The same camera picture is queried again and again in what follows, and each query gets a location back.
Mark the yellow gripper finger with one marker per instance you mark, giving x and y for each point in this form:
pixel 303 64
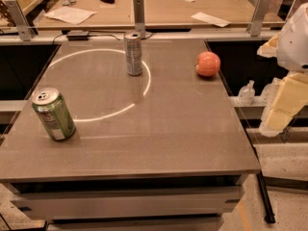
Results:
pixel 286 98
pixel 269 49

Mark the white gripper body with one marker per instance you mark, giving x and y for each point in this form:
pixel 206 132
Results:
pixel 295 43

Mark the silver redbull can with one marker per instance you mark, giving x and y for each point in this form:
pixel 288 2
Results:
pixel 132 44

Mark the green soda can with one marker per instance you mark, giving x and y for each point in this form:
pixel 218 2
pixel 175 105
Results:
pixel 51 109

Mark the clear sanitizer bottle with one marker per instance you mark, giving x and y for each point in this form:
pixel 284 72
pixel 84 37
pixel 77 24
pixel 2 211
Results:
pixel 246 94

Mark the orange apple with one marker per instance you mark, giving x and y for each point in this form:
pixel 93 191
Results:
pixel 207 64

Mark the white paper sheet right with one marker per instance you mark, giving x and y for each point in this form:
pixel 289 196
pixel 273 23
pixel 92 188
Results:
pixel 207 19

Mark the white paper sheet left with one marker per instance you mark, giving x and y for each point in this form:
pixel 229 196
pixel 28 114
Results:
pixel 70 15

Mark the black power adapter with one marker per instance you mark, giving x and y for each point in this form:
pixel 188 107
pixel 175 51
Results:
pixel 77 35

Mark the right metal bracket post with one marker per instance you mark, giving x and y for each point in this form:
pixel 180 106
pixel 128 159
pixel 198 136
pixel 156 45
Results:
pixel 255 26

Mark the metal bracket post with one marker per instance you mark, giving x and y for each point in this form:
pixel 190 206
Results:
pixel 255 26
pixel 24 29
pixel 139 18

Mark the middle metal bracket post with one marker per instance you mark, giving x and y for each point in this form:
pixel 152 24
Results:
pixel 139 18

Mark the left metal bracket post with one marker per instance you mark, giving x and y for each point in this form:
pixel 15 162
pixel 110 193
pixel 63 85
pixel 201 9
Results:
pixel 24 29

